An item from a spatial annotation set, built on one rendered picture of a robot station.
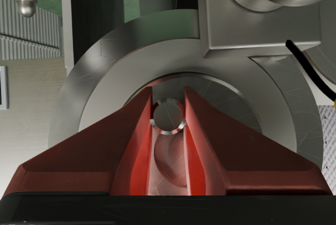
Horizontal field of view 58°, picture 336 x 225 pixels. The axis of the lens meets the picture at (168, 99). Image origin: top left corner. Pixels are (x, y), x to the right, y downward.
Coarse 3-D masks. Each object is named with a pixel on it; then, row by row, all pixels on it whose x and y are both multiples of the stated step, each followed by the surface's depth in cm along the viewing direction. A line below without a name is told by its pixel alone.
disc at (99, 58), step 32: (128, 32) 16; (160, 32) 16; (192, 32) 16; (96, 64) 16; (288, 64) 16; (64, 96) 16; (288, 96) 16; (64, 128) 16; (320, 128) 16; (320, 160) 16
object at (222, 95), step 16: (160, 80) 14; (176, 80) 14; (192, 80) 14; (208, 80) 14; (160, 96) 14; (176, 96) 14; (208, 96) 14; (224, 96) 14; (240, 96) 14; (224, 112) 14; (240, 112) 14; (256, 112) 14; (256, 128) 14; (160, 144) 15; (176, 144) 14; (160, 160) 15; (176, 160) 14; (160, 176) 14; (176, 176) 15; (160, 192) 14; (176, 192) 14
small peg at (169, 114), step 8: (160, 104) 11; (168, 104) 11; (176, 104) 11; (152, 112) 11; (160, 112) 11; (168, 112) 11; (176, 112) 11; (184, 112) 11; (152, 120) 11; (160, 120) 11; (168, 120) 11; (176, 120) 11; (184, 120) 11; (160, 128) 11; (168, 128) 11; (176, 128) 11
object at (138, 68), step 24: (144, 48) 16; (168, 48) 16; (192, 48) 16; (120, 72) 16; (144, 72) 16; (168, 72) 16; (192, 72) 16; (216, 72) 16; (240, 72) 16; (264, 72) 16; (96, 96) 16; (120, 96) 16; (264, 96) 16; (96, 120) 16; (264, 120) 16; (288, 120) 16; (288, 144) 16
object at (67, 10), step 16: (64, 0) 17; (80, 0) 19; (96, 0) 24; (112, 0) 31; (64, 16) 17; (80, 16) 19; (96, 16) 23; (112, 16) 31; (64, 32) 17; (80, 32) 18; (96, 32) 23; (64, 48) 17; (80, 48) 18
